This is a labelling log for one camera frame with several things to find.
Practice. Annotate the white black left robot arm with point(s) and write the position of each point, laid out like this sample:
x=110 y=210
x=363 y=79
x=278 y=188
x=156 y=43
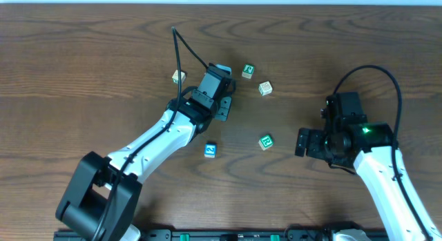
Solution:
x=100 y=199

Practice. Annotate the blue number 2 block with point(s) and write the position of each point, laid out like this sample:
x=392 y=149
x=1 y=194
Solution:
x=210 y=150

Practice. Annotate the green letter R block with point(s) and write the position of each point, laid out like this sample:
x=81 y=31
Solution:
x=265 y=142

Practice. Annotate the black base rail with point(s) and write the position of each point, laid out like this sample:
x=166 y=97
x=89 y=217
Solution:
x=340 y=231

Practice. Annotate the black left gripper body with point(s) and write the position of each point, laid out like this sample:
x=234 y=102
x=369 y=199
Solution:
x=224 y=108

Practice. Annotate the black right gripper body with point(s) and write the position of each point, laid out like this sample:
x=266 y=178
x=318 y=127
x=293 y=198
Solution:
x=304 y=142

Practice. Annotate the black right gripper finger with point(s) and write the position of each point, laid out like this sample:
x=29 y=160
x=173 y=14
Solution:
x=303 y=135
x=300 y=149

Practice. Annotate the wooden block green side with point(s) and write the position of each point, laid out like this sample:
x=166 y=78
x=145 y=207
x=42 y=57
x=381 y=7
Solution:
x=176 y=77

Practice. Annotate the plain wooden patterned block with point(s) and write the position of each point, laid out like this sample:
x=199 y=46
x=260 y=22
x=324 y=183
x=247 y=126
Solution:
x=265 y=88

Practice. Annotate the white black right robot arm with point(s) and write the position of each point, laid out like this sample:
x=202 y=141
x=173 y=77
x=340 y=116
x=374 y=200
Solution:
x=370 y=152

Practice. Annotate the green letter P block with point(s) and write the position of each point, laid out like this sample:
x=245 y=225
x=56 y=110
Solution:
x=247 y=71

